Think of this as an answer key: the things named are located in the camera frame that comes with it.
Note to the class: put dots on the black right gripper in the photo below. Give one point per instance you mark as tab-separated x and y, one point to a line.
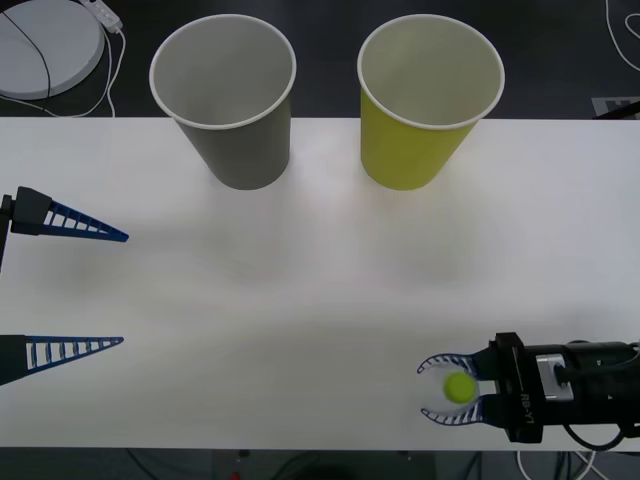
522	400

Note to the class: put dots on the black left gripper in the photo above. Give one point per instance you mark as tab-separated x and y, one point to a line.
4	215

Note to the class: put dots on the clear bottle with green cap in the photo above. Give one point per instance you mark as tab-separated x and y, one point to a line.
460	387

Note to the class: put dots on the white round lamp stand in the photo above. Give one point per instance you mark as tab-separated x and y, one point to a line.
65	45

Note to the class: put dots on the yellow-green plastic waste bin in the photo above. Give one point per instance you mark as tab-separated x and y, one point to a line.
400	150

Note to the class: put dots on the white power strip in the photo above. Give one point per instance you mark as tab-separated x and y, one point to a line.
107	15

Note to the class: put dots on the black and white marker board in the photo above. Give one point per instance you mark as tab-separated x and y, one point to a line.
615	106

